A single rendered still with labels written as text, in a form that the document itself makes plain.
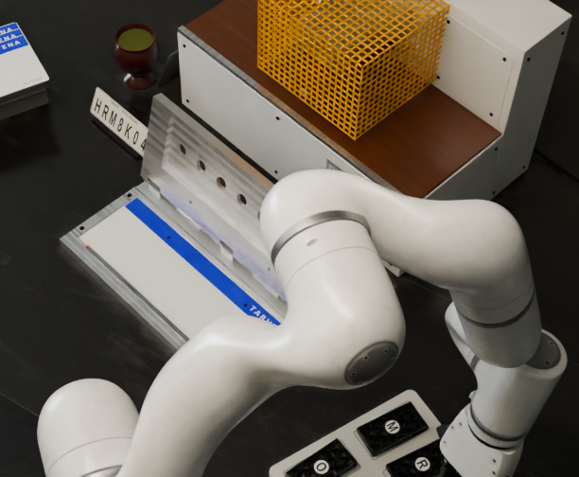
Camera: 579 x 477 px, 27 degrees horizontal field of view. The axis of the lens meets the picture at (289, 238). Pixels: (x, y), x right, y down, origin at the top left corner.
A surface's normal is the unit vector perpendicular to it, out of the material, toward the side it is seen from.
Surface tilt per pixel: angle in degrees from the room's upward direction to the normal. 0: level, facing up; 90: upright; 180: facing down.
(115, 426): 27
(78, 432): 14
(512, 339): 92
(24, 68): 0
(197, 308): 0
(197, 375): 50
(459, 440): 78
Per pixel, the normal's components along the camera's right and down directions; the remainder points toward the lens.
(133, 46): 0.03, -0.60
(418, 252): -0.53, 0.59
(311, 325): -0.67, -0.21
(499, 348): -0.05, 0.87
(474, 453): -0.78, 0.33
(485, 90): -0.71, 0.55
